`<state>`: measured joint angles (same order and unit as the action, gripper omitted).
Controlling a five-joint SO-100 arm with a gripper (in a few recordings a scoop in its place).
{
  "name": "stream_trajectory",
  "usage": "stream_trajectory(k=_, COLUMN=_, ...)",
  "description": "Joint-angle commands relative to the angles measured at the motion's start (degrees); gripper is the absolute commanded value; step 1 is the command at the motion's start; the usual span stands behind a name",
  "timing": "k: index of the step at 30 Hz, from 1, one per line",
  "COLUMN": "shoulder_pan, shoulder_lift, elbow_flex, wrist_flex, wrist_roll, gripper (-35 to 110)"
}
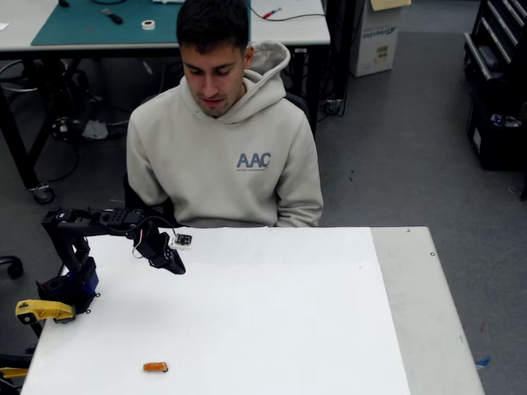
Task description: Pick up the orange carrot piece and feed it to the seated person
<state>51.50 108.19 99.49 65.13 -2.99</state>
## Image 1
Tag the yellow clamp with grey jaw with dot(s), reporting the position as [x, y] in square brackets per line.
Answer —
[45, 310]

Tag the black office chair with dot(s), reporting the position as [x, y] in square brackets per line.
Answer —
[144, 205]

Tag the black storage bin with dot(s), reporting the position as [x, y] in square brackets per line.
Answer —
[498, 144]

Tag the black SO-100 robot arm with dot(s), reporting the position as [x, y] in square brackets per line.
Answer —
[74, 251]

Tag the white tape roll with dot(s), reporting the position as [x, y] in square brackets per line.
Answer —
[148, 24]

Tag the black drawer cabinet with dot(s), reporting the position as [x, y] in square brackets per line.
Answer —
[500, 37]

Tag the white paper sheet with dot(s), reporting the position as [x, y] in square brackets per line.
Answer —
[247, 329]

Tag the man in beige hoodie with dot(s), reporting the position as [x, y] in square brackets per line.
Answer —
[226, 185]

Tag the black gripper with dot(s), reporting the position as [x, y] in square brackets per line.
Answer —
[168, 262]

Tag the grey workbench with black legs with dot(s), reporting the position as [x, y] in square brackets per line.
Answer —
[288, 35]

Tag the white crumpled paper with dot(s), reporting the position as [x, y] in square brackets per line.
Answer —
[94, 129]

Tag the blue tape scrap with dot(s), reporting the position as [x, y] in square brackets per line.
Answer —
[482, 361]

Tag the white cardboard box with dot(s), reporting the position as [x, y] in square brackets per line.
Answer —
[374, 41]

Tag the green cutting mat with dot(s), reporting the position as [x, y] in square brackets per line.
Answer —
[82, 24]

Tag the yellow and black clamp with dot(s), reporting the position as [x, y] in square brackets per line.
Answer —
[12, 372]

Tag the black chair base wheel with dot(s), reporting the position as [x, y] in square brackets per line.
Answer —
[14, 266]

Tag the small orange candy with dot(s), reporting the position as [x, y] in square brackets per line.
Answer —
[155, 365]

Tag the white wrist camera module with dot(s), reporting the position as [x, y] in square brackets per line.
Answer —
[182, 241]

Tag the grey caster wheel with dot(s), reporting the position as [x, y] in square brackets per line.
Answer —
[43, 194]

